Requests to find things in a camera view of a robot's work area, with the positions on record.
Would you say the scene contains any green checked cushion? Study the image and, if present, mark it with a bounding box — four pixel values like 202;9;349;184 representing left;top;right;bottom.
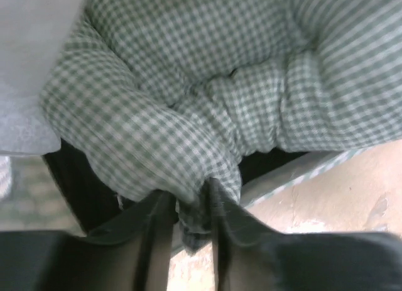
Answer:
39;0;402;254

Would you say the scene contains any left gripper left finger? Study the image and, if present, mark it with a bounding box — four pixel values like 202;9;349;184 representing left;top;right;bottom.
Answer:
1;192;176;290

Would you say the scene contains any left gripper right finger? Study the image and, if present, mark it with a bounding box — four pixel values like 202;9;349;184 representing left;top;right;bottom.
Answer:
209;179;401;291

